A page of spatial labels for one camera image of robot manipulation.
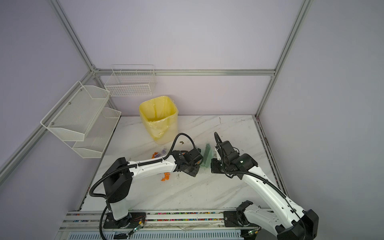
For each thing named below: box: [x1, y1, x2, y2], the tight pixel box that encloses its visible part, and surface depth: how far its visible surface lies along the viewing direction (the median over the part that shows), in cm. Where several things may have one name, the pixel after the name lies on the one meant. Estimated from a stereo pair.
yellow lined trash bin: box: [139, 95, 179, 146], surface depth 95 cm
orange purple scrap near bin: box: [151, 148, 167, 159], surface depth 97 cm
